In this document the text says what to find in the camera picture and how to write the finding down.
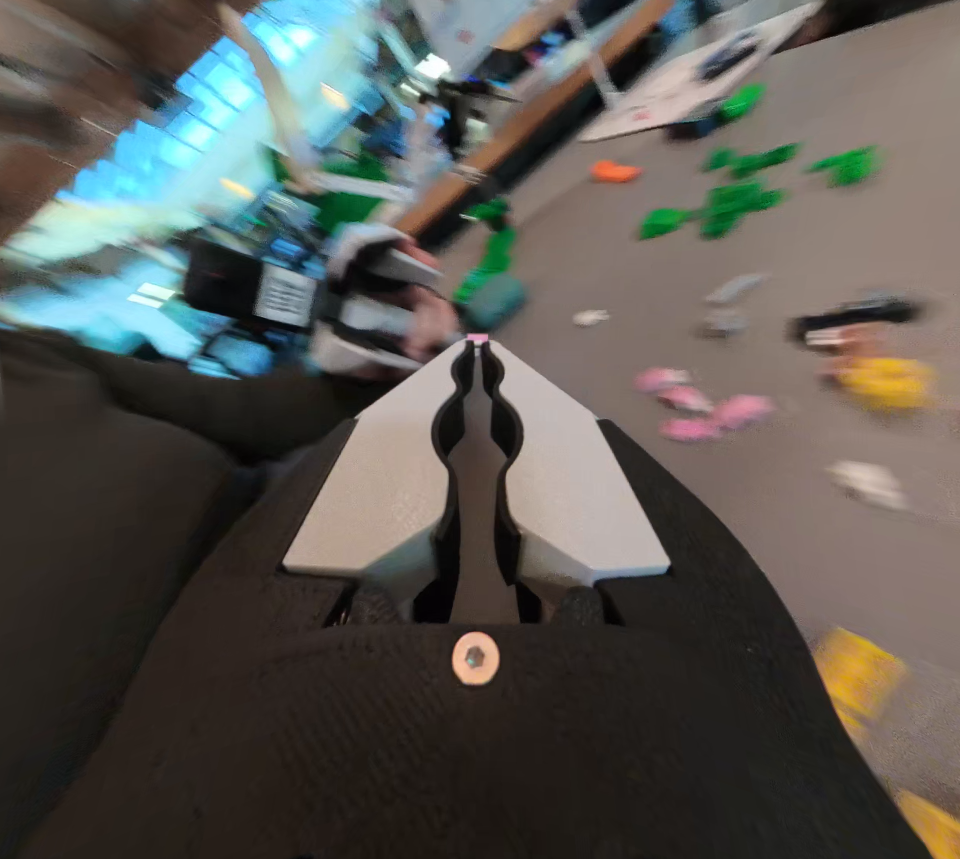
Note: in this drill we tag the green brick plant stem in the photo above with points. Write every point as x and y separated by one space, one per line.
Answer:
491 251

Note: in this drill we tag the grey desk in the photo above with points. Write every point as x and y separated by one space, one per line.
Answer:
787 559

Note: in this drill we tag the grey bar brick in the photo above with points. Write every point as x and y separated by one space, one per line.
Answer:
735 289

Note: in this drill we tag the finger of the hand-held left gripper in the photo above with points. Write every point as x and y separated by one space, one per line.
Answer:
352 353
390 259

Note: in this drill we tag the black box blue trim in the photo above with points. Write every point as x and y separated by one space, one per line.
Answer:
727 53
694 124

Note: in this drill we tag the wooden neighbouring desk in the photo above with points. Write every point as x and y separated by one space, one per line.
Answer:
540 116

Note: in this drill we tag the white instruction stand base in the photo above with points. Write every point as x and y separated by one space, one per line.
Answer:
675 94

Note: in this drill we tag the person's left hand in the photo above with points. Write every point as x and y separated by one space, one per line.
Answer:
435 326

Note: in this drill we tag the group of green bricks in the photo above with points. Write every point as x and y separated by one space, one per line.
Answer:
742 199

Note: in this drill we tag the black wedge brick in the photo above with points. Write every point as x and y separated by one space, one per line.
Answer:
855 315

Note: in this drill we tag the person's torso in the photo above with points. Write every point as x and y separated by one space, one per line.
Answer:
90 611

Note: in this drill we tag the teal round pot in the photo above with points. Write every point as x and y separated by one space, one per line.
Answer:
491 304

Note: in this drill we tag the orange brick separator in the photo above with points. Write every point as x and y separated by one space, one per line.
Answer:
615 170

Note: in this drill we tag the grey round brick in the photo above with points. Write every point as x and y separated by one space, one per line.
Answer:
724 324

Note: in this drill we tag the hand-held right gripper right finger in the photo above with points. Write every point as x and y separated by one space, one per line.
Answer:
585 499

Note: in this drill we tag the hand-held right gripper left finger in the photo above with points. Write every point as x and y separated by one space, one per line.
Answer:
367 491

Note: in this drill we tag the pink flat brick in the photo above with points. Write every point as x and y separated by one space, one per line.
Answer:
742 410

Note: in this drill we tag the green curved brick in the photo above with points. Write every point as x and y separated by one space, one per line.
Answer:
741 101

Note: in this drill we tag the yellow rounded brick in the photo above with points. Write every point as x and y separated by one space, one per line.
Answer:
859 675

